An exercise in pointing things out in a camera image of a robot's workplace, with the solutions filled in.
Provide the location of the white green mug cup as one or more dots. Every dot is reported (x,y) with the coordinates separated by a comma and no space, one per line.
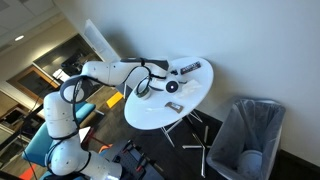
(143,92)

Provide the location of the white plastic spoon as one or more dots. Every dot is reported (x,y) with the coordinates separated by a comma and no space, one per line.
(154,109)

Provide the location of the white round table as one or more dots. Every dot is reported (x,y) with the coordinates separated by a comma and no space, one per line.
(164,91)

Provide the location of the grey trash bin with liner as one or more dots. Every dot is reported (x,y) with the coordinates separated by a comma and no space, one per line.
(252,124)

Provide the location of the yellow white chair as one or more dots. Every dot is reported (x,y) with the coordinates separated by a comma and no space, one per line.
(119,95)

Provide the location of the paper notice on wall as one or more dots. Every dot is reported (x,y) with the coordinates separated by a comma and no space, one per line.
(98,43)

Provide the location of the crumpled white tissue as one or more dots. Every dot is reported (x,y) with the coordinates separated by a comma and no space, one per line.
(188,88)

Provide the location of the teal chair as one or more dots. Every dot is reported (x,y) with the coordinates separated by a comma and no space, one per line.
(38,147)

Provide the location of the brown torn wrapper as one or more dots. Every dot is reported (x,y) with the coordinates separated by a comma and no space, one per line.
(176,107)

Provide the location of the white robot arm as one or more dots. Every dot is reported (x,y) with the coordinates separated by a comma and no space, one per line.
(67,157)

